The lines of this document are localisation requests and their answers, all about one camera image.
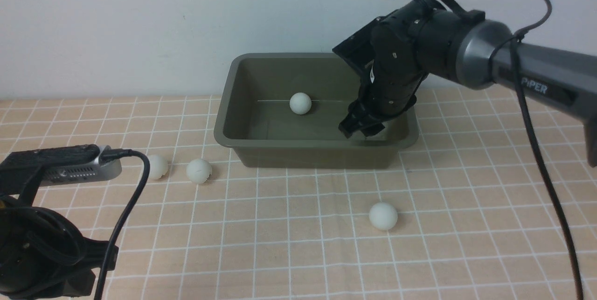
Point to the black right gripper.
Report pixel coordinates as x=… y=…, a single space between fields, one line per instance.
x=393 y=74

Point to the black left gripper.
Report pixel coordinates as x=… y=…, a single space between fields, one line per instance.
x=43 y=255

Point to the white ball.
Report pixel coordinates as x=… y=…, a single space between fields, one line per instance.
x=383 y=216
x=300 y=103
x=198 y=171
x=158 y=167

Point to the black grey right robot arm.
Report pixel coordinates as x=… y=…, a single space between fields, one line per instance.
x=475 y=53

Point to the olive green plastic bin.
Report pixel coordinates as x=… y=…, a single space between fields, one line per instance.
x=255 y=121

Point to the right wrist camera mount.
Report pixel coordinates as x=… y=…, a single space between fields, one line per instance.
x=356 y=50

